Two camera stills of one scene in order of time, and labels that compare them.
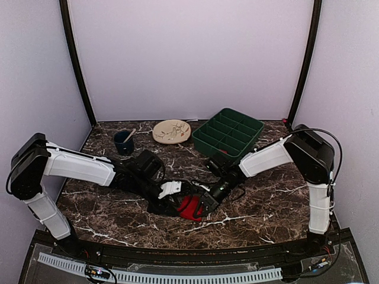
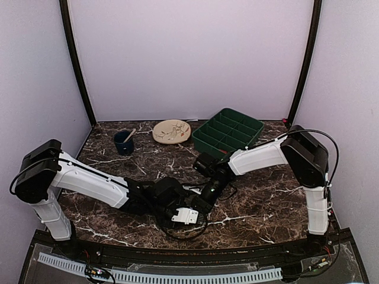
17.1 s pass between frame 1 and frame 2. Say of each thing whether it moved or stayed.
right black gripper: moved
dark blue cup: stayed
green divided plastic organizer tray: stayed
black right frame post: stayed
